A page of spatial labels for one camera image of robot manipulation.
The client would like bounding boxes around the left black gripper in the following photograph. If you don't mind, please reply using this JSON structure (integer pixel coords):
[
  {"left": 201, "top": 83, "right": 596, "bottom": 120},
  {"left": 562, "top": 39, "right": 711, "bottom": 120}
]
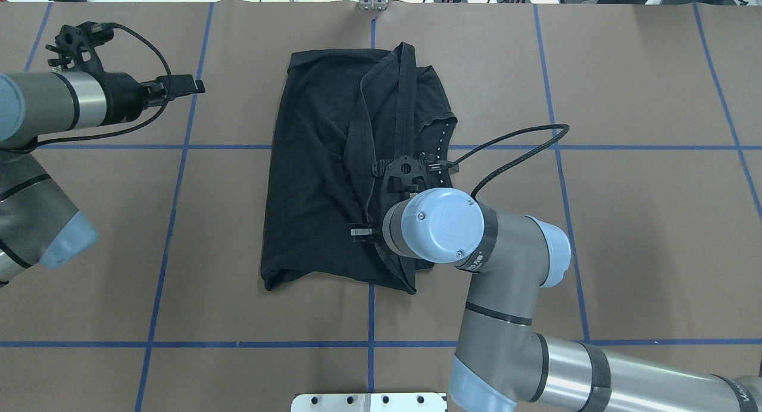
[{"left": 101, "top": 73, "right": 206, "bottom": 126}]

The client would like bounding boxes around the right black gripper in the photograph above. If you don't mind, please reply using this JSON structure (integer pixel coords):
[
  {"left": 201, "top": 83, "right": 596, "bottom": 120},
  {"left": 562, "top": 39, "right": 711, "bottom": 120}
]
[{"left": 349, "top": 221, "right": 384, "bottom": 243}]

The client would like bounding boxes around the black printed t-shirt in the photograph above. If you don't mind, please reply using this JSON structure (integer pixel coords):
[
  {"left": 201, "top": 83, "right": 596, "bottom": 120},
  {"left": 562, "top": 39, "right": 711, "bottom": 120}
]
[{"left": 260, "top": 42, "right": 458, "bottom": 295}]

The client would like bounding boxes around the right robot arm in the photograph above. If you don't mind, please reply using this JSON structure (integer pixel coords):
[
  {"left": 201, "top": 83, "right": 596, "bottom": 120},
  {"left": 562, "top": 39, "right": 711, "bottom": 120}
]
[{"left": 371, "top": 188, "right": 760, "bottom": 411}]

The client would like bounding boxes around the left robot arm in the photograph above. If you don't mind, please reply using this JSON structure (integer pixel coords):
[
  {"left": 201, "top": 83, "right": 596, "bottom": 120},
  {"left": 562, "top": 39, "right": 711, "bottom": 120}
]
[{"left": 2, "top": 71, "right": 206, "bottom": 286}]

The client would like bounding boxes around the brown paper table cover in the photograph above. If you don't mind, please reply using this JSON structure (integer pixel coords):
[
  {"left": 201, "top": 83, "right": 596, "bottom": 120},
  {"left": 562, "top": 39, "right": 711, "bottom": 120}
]
[{"left": 2, "top": 0, "right": 760, "bottom": 411}]

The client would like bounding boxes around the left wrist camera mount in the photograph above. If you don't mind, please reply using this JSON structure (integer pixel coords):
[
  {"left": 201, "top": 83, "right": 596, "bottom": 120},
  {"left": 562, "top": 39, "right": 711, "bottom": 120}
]
[{"left": 45, "top": 22, "right": 114, "bottom": 75}]

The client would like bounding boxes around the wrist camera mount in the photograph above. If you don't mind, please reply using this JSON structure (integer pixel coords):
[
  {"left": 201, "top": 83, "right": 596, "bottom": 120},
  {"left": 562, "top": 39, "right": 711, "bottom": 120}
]
[
  {"left": 371, "top": 152, "right": 460, "bottom": 194},
  {"left": 45, "top": 22, "right": 114, "bottom": 75}
]

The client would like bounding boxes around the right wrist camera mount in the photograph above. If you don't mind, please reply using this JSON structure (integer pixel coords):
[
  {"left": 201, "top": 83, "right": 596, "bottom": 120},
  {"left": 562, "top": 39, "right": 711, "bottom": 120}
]
[{"left": 371, "top": 152, "right": 460, "bottom": 194}]

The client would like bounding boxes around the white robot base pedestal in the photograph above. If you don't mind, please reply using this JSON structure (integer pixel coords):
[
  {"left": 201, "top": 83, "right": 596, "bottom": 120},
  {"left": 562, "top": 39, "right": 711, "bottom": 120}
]
[{"left": 291, "top": 392, "right": 448, "bottom": 411}]

